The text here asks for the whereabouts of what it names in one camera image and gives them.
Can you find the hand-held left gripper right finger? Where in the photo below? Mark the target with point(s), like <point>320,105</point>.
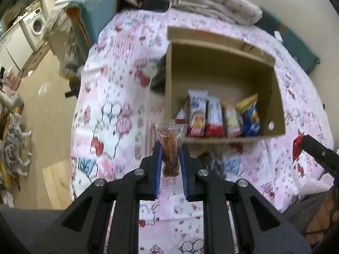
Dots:
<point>184,174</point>

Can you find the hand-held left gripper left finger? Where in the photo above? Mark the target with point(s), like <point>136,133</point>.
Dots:
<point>158,174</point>

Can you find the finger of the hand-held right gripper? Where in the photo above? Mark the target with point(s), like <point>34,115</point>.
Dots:
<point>321,153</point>

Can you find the clear packet brown snack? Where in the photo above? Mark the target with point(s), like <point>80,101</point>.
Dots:
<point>170,148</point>

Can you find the small white snack packet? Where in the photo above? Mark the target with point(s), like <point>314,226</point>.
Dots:
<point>181,115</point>

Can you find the white red snack packet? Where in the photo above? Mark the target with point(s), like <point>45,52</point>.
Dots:
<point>214,119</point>
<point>197,113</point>

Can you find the yellow maroon wafer packet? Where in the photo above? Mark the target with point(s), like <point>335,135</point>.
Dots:
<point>233,119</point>

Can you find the blue yellow snack packet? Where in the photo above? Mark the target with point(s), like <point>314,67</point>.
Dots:
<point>250,117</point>

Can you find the cardboard box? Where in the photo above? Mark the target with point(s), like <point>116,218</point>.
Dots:
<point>219,68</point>

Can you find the dark snack packet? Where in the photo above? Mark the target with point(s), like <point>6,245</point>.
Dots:
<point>210,164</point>

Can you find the grey trousers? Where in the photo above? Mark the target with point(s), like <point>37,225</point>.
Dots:
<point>299,209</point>

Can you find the pink printed blanket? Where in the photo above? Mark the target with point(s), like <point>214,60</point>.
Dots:
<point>119,84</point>

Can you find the wooden board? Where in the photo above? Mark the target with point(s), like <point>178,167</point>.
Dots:
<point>55,185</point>

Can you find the grey tabby cat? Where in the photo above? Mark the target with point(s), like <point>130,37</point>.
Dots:
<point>13,145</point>

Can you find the beige patterned blanket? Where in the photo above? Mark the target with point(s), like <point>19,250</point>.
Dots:
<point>212,0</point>

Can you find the beige cloth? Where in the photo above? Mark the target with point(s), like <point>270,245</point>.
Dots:
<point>58,23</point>

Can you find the white washing machine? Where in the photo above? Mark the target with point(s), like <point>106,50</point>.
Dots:
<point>37,26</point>

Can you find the white cabinet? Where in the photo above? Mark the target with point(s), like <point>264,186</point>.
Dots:
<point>13,47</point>

